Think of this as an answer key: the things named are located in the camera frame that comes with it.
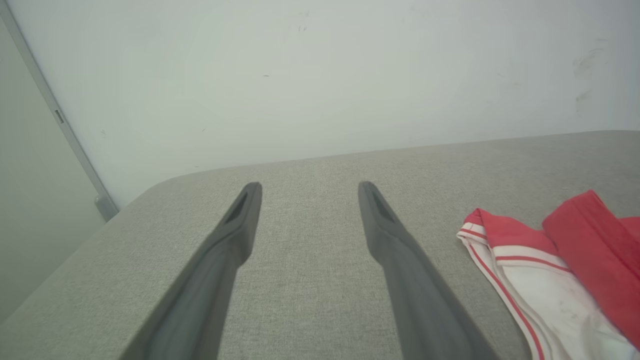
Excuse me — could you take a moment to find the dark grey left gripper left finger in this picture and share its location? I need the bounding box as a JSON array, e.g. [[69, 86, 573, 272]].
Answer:
[[119, 181, 264, 360]]

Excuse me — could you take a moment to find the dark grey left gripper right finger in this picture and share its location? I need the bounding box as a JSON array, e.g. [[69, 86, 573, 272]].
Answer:
[[357, 180, 502, 360]]

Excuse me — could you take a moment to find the red and white garment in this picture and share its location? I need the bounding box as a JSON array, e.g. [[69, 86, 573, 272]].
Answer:
[[456, 189, 640, 360]]

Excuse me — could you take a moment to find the grey fabric sofa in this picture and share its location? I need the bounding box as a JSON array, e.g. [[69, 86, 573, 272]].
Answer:
[[0, 130, 640, 360]]

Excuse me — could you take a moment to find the grey metal frame post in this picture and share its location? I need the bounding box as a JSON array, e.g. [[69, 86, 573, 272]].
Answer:
[[0, 0, 120, 223]]

